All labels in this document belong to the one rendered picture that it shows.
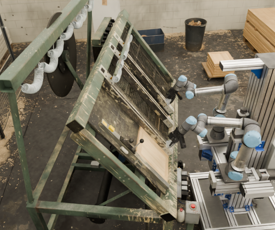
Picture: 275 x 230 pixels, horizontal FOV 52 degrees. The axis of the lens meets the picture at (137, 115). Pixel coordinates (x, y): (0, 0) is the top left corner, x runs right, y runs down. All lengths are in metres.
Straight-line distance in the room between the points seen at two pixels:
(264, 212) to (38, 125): 3.63
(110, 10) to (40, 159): 3.31
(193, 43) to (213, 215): 4.49
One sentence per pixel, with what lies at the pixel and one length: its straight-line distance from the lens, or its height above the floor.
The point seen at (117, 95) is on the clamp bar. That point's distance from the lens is 2.57.
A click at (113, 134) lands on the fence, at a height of 1.55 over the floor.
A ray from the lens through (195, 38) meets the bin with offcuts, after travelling 6.91.
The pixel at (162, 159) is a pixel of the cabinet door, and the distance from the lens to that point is 2.87.
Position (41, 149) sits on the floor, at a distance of 4.64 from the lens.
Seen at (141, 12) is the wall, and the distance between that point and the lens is 7.66.
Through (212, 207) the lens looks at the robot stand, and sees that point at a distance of 3.52.
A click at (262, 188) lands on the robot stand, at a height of 0.96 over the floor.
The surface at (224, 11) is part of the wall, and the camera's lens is 8.15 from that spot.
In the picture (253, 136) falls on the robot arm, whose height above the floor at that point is 1.67.
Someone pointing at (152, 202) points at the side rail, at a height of 1.03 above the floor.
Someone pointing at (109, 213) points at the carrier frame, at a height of 0.79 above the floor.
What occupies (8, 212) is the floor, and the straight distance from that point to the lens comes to 4.05.
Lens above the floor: 3.09
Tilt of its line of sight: 39 degrees down
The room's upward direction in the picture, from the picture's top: 2 degrees counter-clockwise
